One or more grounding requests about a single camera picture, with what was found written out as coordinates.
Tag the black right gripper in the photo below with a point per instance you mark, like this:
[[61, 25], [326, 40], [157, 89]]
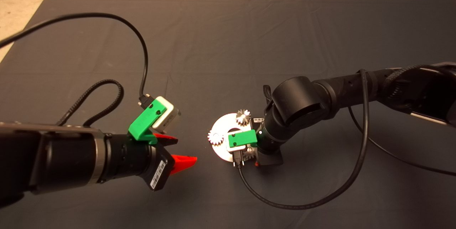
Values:
[[269, 157]]

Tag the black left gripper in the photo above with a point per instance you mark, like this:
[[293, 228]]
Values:
[[153, 165]]

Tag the steel planetary gear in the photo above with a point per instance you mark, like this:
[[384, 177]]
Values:
[[251, 153], [243, 116]]

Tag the white shiny bevel gear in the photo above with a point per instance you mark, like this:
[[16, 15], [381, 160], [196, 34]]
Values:
[[215, 138]]

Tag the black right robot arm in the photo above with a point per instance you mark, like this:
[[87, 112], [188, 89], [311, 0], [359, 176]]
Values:
[[302, 104]]

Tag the round metal carrier plate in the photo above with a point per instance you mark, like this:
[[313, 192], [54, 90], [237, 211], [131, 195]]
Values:
[[221, 125]]

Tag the dark grey table cloth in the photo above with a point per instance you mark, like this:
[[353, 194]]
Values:
[[285, 26]]

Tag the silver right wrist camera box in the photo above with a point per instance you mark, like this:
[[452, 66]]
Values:
[[235, 149]]

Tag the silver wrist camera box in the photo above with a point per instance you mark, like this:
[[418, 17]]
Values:
[[169, 115], [235, 149]]

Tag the green right camera mount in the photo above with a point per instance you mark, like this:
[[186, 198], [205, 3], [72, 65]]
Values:
[[242, 139]]

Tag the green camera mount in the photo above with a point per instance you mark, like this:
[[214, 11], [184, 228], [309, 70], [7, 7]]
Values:
[[242, 139], [144, 124]]

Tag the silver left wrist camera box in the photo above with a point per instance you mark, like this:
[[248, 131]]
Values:
[[169, 115]]

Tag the green left camera mount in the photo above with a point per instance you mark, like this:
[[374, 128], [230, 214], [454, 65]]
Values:
[[144, 124]]

